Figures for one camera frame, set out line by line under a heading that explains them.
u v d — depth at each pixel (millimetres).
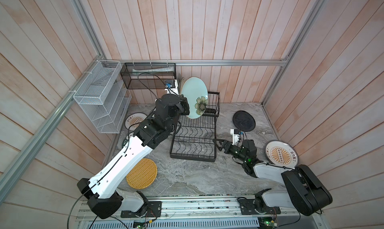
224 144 760
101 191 373
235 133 786
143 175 840
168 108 421
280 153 928
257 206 665
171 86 498
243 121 1096
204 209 750
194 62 970
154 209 733
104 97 702
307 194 429
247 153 673
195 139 979
